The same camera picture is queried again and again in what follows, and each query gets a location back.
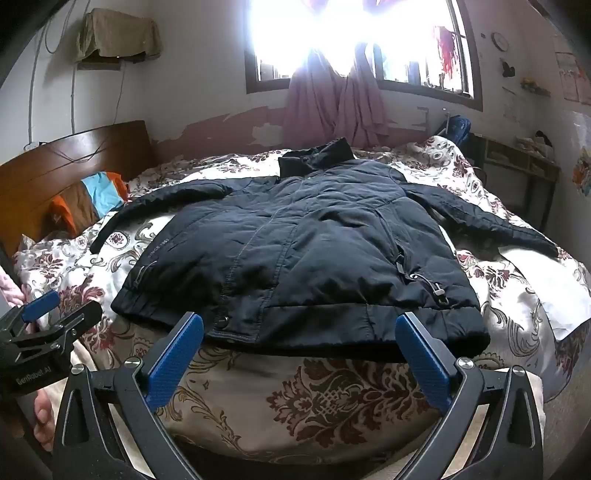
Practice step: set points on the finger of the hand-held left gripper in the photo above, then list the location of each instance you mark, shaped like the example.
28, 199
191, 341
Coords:
41, 304
64, 325

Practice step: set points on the colourful wall sticker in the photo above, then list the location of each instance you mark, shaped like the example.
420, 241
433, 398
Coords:
582, 173

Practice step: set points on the round wall clock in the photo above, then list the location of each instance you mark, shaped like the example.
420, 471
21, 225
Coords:
500, 41

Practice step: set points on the person's left hand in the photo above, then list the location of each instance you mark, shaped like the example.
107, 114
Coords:
46, 420

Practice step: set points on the wooden wall shelf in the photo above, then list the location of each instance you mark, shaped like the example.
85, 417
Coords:
99, 62

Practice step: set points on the window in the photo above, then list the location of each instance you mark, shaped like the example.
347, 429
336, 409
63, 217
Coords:
369, 37

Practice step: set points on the wooden headboard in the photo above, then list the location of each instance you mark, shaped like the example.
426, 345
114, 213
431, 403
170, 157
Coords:
51, 175

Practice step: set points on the black wall decoration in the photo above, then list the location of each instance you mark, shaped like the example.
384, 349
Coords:
508, 70

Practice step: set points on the wooden desk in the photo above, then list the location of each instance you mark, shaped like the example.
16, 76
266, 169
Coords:
517, 159

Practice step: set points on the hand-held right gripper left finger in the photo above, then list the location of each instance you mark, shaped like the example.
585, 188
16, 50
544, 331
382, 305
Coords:
173, 364

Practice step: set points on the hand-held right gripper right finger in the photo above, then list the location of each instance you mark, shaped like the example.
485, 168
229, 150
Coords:
422, 364

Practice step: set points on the pink cloth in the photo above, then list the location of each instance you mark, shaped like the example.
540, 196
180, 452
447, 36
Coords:
9, 288

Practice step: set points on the floral quilt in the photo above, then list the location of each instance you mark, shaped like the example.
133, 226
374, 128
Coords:
323, 397

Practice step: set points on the red hanging garment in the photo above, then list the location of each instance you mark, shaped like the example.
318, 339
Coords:
445, 50

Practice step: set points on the beige blanket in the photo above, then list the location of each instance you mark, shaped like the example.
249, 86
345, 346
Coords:
99, 355

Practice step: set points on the beige cloth cover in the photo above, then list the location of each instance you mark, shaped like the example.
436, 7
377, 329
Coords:
117, 32

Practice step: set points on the white cloth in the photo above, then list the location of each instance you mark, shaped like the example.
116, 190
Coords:
549, 286

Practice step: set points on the blue backpack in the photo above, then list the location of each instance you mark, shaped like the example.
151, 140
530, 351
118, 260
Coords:
458, 127

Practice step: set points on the black padded jacket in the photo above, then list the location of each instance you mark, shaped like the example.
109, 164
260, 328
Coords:
295, 258

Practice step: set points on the wall calendar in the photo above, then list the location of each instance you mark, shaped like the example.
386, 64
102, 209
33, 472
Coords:
567, 69

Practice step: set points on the orange blue brown pillow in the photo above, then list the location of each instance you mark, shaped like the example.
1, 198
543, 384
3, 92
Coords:
92, 196

